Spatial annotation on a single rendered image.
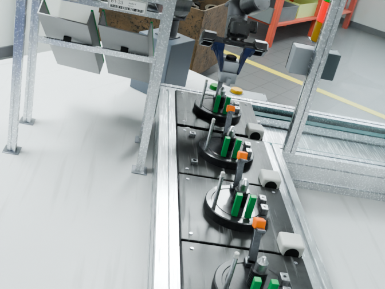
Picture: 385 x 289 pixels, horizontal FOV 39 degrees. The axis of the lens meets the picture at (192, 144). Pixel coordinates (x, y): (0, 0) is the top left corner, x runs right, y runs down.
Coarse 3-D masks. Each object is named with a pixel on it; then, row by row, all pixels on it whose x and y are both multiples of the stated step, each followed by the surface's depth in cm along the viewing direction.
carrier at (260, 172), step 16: (176, 128) 146; (176, 144) 139; (192, 144) 138; (208, 144) 132; (224, 144) 130; (240, 144) 130; (256, 144) 146; (208, 160) 132; (224, 160) 130; (256, 160) 138; (208, 176) 126; (224, 176) 127; (256, 176) 131; (272, 176) 128
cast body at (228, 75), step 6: (228, 54) 152; (228, 60) 150; (234, 60) 151; (228, 66) 150; (234, 66) 150; (222, 72) 150; (228, 72) 151; (234, 72) 151; (222, 78) 151; (228, 78) 150; (234, 78) 151; (228, 84) 150
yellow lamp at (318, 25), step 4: (316, 20) 137; (316, 24) 136; (320, 24) 135; (316, 28) 136; (320, 28) 135; (312, 32) 138; (316, 32) 136; (312, 36) 137; (316, 36) 136; (312, 40) 137; (316, 40) 136
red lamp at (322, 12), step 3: (321, 3) 134; (324, 3) 133; (327, 3) 132; (321, 6) 134; (324, 6) 133; (327, 6) 133; (321, 9) 134; (324, 9) 133; (321, 12) 134; (324, 12) 133; (318, 15) 135; (321, 15) 134; (324, 15) 134; (318, 18) 135; (321, 18) 134; (321, 21) 134
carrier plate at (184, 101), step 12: (180, 96) 164; (192, 96) 166; (180, 108) 157; (192, 108) 158; (252, 108) 168; (180, 120) 149; (192, 120) 151; (204, 120) 153; (240, 120) 158; (252, 120) 160; (216, 132) 149; (240, 132) 151
